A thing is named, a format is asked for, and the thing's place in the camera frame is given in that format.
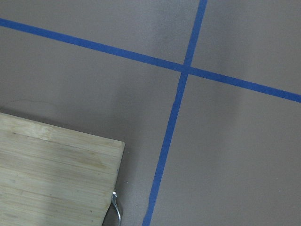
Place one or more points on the metal cutting board handle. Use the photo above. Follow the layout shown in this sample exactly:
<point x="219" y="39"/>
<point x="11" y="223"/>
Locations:
<point x="115" y="205"/>

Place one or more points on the bamboo cutting board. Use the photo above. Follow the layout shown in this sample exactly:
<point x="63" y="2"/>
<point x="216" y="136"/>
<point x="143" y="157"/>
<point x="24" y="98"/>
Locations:
<point x="52" y="176"/>

